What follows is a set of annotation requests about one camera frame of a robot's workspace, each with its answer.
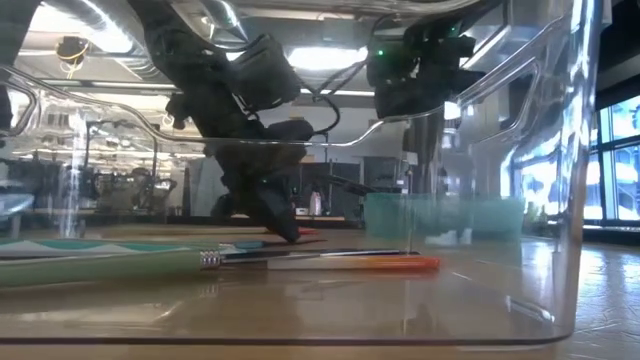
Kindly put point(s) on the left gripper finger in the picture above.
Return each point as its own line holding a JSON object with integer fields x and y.
{"x": 282, "y": 215}
{"x": 225, "y": 207}

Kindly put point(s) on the clear plastic container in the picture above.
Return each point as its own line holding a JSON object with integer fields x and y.
{"x": 350, "y": 310}

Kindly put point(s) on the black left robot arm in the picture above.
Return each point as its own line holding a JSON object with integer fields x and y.
{"x": 190, "y": 65}

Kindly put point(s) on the grey fabric partition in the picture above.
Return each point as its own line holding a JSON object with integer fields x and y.
{"x": 207, "y": 185}

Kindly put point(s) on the black partition panel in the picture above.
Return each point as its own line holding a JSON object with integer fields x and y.
{"x": 382, "y": 172}
{"x": 340, "y": 182}

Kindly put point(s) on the background robot workstation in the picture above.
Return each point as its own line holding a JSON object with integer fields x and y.
{"x": 130, "y": 190}

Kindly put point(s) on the teal plastic container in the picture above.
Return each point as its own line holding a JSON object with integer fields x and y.
{"x": 490, "y": 215}

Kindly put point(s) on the bright window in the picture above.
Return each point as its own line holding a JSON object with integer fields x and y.
{"x": 615, "y": 170}

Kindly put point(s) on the black gantry frame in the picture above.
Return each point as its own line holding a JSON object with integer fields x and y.
{"x": 120, "y": 125}

